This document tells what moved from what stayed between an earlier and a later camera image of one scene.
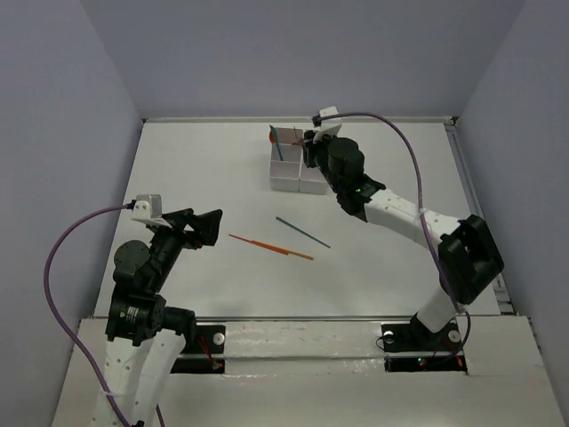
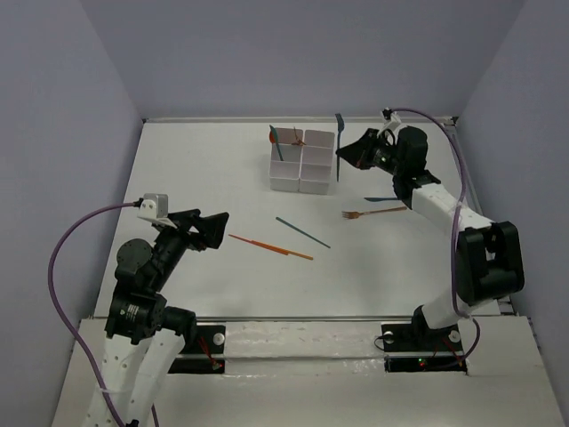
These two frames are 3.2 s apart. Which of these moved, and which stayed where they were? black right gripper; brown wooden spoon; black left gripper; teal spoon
Moved: black right gripper
Stayed: brown wooden spoon; teal spoon; black left gripper
